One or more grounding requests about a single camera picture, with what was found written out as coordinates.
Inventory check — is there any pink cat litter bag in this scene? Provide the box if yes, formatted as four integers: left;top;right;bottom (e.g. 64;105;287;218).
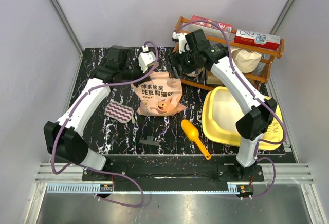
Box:
131;72;187;116

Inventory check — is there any grey metal scraper blade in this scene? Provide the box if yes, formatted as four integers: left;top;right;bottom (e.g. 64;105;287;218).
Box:
139;136;159;146

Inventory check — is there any yellow plastic litter scoop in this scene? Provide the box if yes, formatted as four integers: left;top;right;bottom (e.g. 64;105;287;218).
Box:
181;120;211;160

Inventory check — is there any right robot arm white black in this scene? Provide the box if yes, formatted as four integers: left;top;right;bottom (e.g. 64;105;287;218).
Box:
169;29;277;181

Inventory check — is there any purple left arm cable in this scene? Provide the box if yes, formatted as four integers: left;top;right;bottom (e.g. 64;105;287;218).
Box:
50;41;159;207

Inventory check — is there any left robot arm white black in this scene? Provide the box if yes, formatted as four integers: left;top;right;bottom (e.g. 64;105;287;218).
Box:
44;46;156;181

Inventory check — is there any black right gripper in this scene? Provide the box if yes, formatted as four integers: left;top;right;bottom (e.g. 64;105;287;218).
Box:
167;47;201;80

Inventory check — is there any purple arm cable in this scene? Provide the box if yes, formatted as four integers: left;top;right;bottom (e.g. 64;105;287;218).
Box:
173;19;287;199
50;41;159;207

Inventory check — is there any purple wavy striped sponge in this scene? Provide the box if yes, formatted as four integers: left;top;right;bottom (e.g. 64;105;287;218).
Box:
104;101;134;124

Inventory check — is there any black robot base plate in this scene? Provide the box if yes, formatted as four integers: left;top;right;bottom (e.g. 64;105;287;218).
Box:
81;163;265;182

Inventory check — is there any wooden two-tier shelf rack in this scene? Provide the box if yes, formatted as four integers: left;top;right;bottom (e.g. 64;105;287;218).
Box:
174;15;285;90

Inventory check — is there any red white R+O box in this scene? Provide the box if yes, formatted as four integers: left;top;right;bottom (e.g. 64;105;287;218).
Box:
234;29;281;50

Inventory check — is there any red 3D toothpaste box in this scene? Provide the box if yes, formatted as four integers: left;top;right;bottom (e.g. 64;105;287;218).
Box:
188;15;233;39

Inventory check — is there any yellow litter box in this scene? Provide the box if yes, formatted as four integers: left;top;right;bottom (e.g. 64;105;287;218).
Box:
202;86;283;151

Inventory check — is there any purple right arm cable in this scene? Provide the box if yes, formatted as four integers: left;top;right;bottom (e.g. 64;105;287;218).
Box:
173;19;287;199

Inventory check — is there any beige tissue pack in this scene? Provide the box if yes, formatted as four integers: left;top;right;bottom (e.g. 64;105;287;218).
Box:
231;47;262;73

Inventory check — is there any aluminium frame rail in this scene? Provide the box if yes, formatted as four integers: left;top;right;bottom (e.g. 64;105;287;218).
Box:
35;163;314;184

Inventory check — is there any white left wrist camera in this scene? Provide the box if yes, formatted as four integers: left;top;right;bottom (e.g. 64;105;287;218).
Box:
138;52;156;73

